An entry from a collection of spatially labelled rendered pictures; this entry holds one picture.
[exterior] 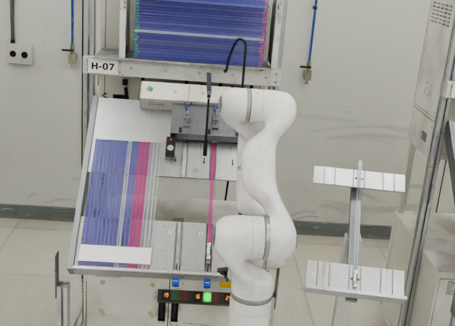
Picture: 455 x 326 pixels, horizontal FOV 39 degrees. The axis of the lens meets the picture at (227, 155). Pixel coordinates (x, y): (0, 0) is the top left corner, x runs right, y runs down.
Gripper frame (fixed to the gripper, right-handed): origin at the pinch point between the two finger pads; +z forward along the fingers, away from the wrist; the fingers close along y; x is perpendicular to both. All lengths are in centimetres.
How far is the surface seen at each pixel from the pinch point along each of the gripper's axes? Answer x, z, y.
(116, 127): 60, 10, -49
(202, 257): 9.6, 10.2, -12.9
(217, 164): 46.9, 10.2, -9.0
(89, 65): 81, -1, -61
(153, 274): 2.4, 10.1, -30.0
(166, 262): 6.9, 10.3, -25.5
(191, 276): 2.4, 11.0, -16.6
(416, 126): 90, 43, 85
